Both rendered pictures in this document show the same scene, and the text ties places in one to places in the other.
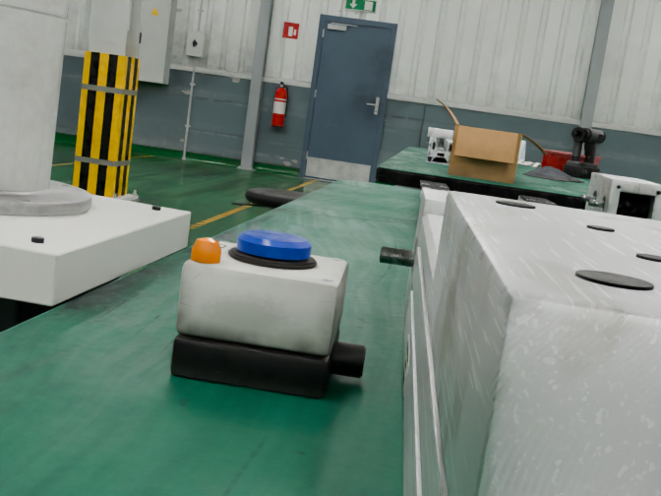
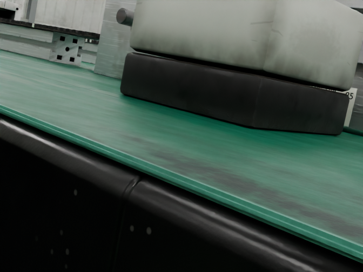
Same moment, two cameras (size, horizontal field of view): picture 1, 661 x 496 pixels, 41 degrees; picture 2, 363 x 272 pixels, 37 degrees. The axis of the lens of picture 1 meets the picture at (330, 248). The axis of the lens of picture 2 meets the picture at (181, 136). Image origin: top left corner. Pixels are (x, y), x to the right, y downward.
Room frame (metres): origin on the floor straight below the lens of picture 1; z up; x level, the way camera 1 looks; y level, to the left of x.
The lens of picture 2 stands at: (0.32, 0.26, 0.80)
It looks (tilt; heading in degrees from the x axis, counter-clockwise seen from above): 7 degrees down; 308
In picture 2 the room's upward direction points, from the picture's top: 11 degrees clockwise
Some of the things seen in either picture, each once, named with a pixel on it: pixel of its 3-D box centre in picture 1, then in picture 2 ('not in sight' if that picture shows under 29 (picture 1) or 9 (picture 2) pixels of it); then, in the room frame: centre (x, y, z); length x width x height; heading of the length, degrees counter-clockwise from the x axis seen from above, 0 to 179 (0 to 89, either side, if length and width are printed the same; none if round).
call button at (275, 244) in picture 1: (272, 252); not in sight; (0.47, 0.03, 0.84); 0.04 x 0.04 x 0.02
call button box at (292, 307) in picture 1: (280, 313); (254, 54); (0.47, 0.02, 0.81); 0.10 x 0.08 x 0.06; 86
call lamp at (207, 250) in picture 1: (207, 248); not in sight; (0.44, 0.06, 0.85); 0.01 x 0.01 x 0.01
